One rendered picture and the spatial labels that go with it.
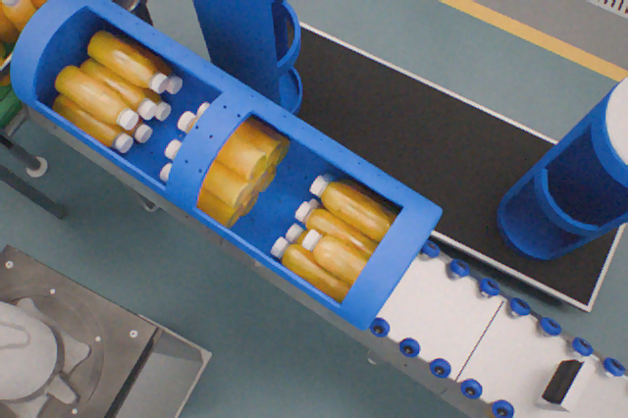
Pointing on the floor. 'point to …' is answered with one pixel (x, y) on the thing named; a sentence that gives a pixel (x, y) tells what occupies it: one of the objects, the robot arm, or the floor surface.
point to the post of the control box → (29, 191)
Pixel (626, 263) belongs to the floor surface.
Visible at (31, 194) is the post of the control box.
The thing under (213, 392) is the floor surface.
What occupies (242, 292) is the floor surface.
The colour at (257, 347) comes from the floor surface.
